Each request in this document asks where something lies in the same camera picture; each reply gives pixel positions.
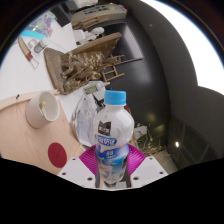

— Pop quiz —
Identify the white plaster bust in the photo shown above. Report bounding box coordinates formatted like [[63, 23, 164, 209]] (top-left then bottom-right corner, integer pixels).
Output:
[[84, 26, 105, 40]]

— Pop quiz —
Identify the golden relief sculpture on board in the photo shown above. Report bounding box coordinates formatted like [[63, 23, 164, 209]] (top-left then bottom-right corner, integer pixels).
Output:
[[43, 32, 124, 95]]

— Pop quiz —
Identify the light wooden drawing board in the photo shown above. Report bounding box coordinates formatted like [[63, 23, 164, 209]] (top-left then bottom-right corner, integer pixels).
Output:
[[0, 89, 86, 176]]

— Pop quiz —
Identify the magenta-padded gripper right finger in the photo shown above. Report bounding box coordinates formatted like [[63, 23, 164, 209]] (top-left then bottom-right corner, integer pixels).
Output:
[[125, 144, 169, 189]]

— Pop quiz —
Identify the white plastic chair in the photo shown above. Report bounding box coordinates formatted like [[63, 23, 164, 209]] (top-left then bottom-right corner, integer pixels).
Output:
[[73, 29, 87, 43]]

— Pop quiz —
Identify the flat round red coaster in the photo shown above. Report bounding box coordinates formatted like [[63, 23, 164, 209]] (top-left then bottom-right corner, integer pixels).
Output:
[[47, 142, 68, 169]]

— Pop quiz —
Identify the clear spray bottle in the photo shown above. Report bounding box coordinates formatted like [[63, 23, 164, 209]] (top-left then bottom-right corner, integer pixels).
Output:
[[83, 81, 111, 96]]

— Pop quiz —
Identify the white bottle with blue cap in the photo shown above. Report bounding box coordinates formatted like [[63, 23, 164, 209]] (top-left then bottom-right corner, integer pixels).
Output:
[[92, 89, 135, 188]]

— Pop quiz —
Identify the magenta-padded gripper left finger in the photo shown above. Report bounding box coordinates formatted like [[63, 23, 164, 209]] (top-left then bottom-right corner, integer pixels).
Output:
[[57, 144, 100, 189]]

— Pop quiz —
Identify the printed newspaper sheet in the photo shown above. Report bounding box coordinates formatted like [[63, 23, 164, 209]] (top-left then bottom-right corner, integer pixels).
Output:
[[70, 94, 101, 148]]

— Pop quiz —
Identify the black wall screen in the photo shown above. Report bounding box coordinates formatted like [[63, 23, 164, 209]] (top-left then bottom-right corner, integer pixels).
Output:
[[109, 19, 145, 64]]

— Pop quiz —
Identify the wooden easel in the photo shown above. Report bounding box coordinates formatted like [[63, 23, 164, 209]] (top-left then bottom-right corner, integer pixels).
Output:
[[101, 54, 126, 83]]

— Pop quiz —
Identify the white ceramic cup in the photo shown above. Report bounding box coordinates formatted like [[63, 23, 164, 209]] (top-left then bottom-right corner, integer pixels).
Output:
[[25, 90, 61, 129]]

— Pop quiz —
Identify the wooden paint brush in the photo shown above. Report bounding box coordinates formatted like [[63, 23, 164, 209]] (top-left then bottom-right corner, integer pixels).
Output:
[[17, 35, 40, 70]]

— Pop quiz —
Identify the long ceiling light panel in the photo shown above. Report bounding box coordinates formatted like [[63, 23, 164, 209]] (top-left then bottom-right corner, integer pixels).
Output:
[[139, 0, 224, 96]]

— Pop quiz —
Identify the small paint jar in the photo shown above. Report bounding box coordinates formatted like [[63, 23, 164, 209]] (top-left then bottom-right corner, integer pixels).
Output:
[[33, 38, 49, 54]]

